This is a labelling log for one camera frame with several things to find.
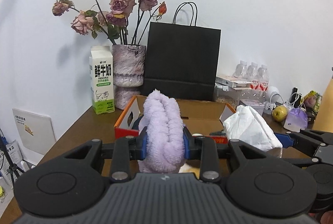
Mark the orange cardboard box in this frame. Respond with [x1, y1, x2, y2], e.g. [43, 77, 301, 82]
[114, 95, 235, 139]

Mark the water bottle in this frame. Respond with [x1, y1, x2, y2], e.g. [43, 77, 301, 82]
[247, 63, 259, 90]
[257, 64, 269, 91]
[232, 60, 247, 80]

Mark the dried pink roses bouquet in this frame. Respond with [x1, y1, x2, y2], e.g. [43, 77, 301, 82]
[52, 0, 167, 46]

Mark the white small fan device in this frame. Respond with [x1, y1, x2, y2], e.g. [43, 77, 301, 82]
[263, 86, 288, 115]

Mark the yellow white plush toy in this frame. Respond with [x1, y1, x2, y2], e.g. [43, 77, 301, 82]
[179, 163, 200, 179]

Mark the right water bottle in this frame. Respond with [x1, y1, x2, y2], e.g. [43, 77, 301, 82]
[257, 64, 269, 91]

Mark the colourful snack bag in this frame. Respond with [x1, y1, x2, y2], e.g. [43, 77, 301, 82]
[303, 90, 322, 117]

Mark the black paper bag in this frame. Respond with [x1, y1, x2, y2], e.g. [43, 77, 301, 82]
[140, 2, 221, 101]

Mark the purple fluffy headband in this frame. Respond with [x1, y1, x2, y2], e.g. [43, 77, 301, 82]
[138, 90, 185, 173]

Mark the middle water bottle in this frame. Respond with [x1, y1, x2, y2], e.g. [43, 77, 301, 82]
[247, 63, 259, 90]

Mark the purple textured vase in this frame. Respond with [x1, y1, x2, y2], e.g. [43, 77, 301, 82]
[112, 45, 146, 109]

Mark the yellow green pear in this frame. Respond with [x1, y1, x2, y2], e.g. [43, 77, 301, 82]
[271, 105, 288, 122]

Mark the purple tissue pack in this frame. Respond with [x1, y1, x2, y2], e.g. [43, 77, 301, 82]
[283, 107, 308, 133]

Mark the cream thermos bottle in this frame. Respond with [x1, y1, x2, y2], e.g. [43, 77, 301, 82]
[311, 67, 333, 133]

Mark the white green milk carton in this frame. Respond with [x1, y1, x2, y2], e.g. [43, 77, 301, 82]
[89, 46, 115, 115]

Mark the left water bottle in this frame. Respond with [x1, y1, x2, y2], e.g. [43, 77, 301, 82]
[232, 60, 247, 80]

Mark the black tripod stand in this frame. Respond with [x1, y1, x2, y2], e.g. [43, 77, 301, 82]
[1, 140, 24, 187]

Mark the clear storage container with seeds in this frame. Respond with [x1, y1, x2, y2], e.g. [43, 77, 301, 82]
[213, 83, 248, 109]

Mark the white plastic bag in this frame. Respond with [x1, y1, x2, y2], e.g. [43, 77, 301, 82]
[222, 105, 283, 157]

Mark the white pink flat box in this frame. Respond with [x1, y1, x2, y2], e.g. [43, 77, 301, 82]
[216, 76, 252, 89]

